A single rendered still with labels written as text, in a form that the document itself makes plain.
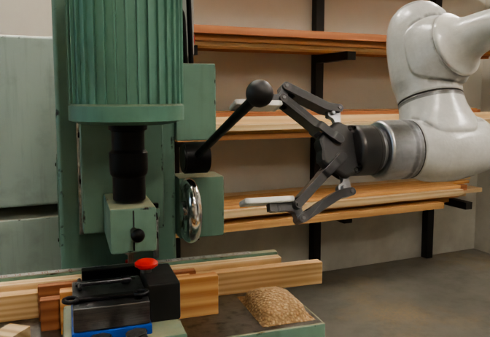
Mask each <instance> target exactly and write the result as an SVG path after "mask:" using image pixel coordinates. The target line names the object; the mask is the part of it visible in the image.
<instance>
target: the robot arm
mask: <svg viewBox="0 0 490 337"><path fill-rule="evenodd" d="M488 51H490V9H487V10H484V11H481V12H476V13H474V14H471V15H468V16H465V17H461V18H460V17H458V16H456V15H454V14H451V13H447V12H446V11H445V10H444V9H443V8H442V7H440V6H439V5H437V4H436V3H434V2H432V1H422V0H420V1H413V2H411V3H408V4H406V5H404V6H403V7H401V8H400V9H399V10H398V11H397V12H396V13H395V14H394V16H393V17H392V19H391V20H390V22H389V26H388V30H387V35H386V56H387V63H388V69H389V77H390V81H391V85H392V90H393V92H394V95H395V98H396V100H397V105H398V110H399V120H378V121H376V122H374V123H372V124H370V125H344V124H343V123H341V112H342V111H343V105H341V104H335V103H330V102H328V101H325V100H324V99H322V98H320V97H318V96H315V95H314V94H312V93H309V92H308V91H305V90H303V89H301V88H299V87H297V86H295V85H293V84H291V83H289V82H284V83H283V84H282V85H281V86H280V87H279V88H278V90H277V94H273V99H272V101H271V102H270V103H269V104H268V105H267V106H264V107H255V106H254V107H253V108H252V109H251V110H250V112H275V111H276V110H277V109H278V108H279V109H280V110H281V111H283V112H284V113H285V114H287V115H288V116H289V117H291V118H292V119H293V120H294V121H295V122H297V123H298V124H299V125H301V126H302V127H304V128H305V129H306V130H307V131H308V132H309V134H310V135H311V136H312V137H314V138H315V140H316V141H315V142H314V149H315V150H316V163H318V164H319V166H320V167H321V168H320V170H318V171H317V173H316V174H315V175H314V177H313V178H312V179H311V180H310V181H309V183H308V184H307V185H306V186H305V187H304V188H303V189H302V190H301V191H300V192H299V193H298V194H297V195H296V196H295V197H294V196H293V195H288V196H274V197H261V198H245V199H244V200H242V201H240V202H239V206H240V207H246V206H266V209H267V212H269V213H278V212H289V213H290V214H291V215H292V218H293V220H292V221H293V222H294V224H296V225H299V224H301V223H304V222H307V221H308V220H310V219H311V218H312V217H314V216H316V215H317V214H318V213H320V212H322V211H323V210H325V209H326V208H327V207H329V206H331V205H332V204H334V203H335V202H336V201H338V200H340V199H343V198H348V197H350V196H352V195H355V194H356V190H355V188H354V187H351V184H350V181H349V177H351V176H367V175H371V176H372V177H374V178H376V179H417V180H420V181H423V182H449V181H455V180H459V179H464V178H468V177H471V176H474V175H476V174H480V173H483V172H485V171H488V170H489V169H490V124H489V123H488V122H486V121H485V120H484V119H482V118H481V117H477V116H475V114H474V113H473V111H472V110H471V108H470V107H469V105H468V103H467V101H466V98H465V97H464V91H463V86H462V84H464V83H466V81H467V80H468V78H469V76H470V75H471V74H473V73H475V72H476V71H477V70H478V67H479V65H480V61H481V57H482V55H483V54H485V53H486V52H488ZM302 106H304V107H305V108H307V109H310V110H311V111H313V112H315V113H317V114H320V115H324V116H325V118H326V119H328V120H331V122H332V125H330V126H329V125H328V124H326V123H325V122H323V121H320V120H318V119H317V118H315V117H314V116H313V115H312V114H311V113H309V112H308V111H307V110H305V109H304V108H303V107H302ZM320 131H321V132H322V133H321V132H320ZM331 175H333V176H334V177H335V178H337V179H339V180H340V184H339V185H337V186H336V188H335V192H333V193H331V194H329V195H327V196H325V197H324V198H323V199H321V200H319V201H317V202H316V203H315V204H313V205H312V206H310V207H308V208H307V209H306V210H304V211H303V210H302V206H303V205H304V204H305V203H306V201H307V200H308V199H309V198H310V197H311V196H312V195H313V194H314V193H315V192H316V191H317V190H318V189H319V187H320V186H321V185H322V184H323V183H324V182H325V181H326V179H327V178H329V177H330V176H331Z"/></svg>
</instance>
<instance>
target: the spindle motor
mask: <svg viewBox="0 0 490 337"><path fill-rule="evenodd" d="M64 2H65V23H66V63H67V84H68V104H70V105H68V109H69V121H72V122H75V123H79V124H82V125H165V124H172V123H175V122H178V121H180V120H183V119H184V105H183V103H184V73H183V14H182V0H64Z"/></svg>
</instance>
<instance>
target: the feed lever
mask: <svg viewBox="0 0 490 337"><path fill-rule="evenodd" d="M272 99H273V88H272V86H271V85H270V84H269V83H268V82H266V81H265V80H255V81H253V82H251V83H250V84H249V85H248V87H247V89H246V100H245V102H244V103H243V104H242V105H240V107H239V108H237V110H236V111H235V112H234V113H233V114H232V115H231V116H229V118H228V119H226V121H225V122H224V123H223V124H222V125H221V126H220V127H219V128H218V129H217V130H216V131H215V132H214V133H213V134H212V135H211V136H210V137H209V138H208V139H207V140H206V141H205V142H183V143H182V144H181V146H180V150H179V162H180V167H181V170H182V172H183V173H184V174H195V173H208V172H209V170H210V168H211V149H210V148H211V147H212V146H213V145H214V144H215V143H216V142H218V141H219V140H220V139H221V138H222V137H223V136H224V135H225V134H226V133H227V132H228V131H229V130H230V129H231V128H232V127H233V126H234V125H235V124H236V123H237V122H238V121H239V120H240V119H241V118H242V117H243V116H244V115H245V114H246V113H248V112H249V111H250V110H251V109H252V108H253V107H254V106H255V107H264V106H267V105H268V104H269V103H270V102H271V101H272Z"/></svg>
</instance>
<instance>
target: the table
mask: <svg viewBox="0 0 490 337"><path fill-rule="evenodd" d="M246 294H247V293H237V294H231V295H220V296H218V305H219V313H218V314H211V315H206V316H199V317H189V318H184V319H180V321H181V323H182V325H183V327H184V329H185V331H186V333H187V337H325V323H324V322H323V321H321V320H320V318H318V317H317V316H316V315H315V314H314V313H313V312H312V311H310V310H309V309H308V308H307V307H306V306H304V305H303V306H304V308H305V310H306V311H307V312H308V313H309V314H310V315H311V316H312V317H313V318H314V319H315V320H311V321H305V322H296V323H291V324H285V325H276V326H270V327H265V328H263V327H262V326H261V325H260V323H259V322H258V321H257V320H256V319H255V318H254V317H253V316H252V314H251V313H250V312H249V311H248V309H247V308H246V307H245V306H244V305H243V304H242V302H240V300H239V299H238V298H237V297H240V296H245V295H246ZM9 323H12V324H18V325H27V326H30V331H31V337H63V335H61V329H60V330H49V331H43V332H42V331H41V322H40V321H39V318H34V319H22V320H16V321H10V322H0V329H1V328H2V327H4V326H6V325H8V324H9Z"/></svg>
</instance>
